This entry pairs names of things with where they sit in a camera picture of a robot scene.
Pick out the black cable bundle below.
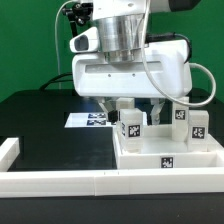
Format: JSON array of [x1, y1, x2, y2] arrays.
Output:
[[39, 73, 75, 92]]

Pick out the white U-shaped obstacle fence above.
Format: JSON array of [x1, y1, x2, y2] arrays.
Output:
[[0, 138, 224, 198]]

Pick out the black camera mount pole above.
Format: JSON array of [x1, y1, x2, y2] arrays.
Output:
[[62, 3, 93, 37]]

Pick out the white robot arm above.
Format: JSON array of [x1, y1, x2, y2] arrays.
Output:
[[70, 0, 200, 125]]

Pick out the white square table top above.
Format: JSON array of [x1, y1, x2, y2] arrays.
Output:
[[113, 124, 224, 169]]

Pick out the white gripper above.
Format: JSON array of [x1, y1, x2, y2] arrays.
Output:
[[70, 27, 192, 125]]

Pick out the white AprilTag base sheet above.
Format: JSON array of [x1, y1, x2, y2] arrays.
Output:
[[65, 112, 115, 128]]

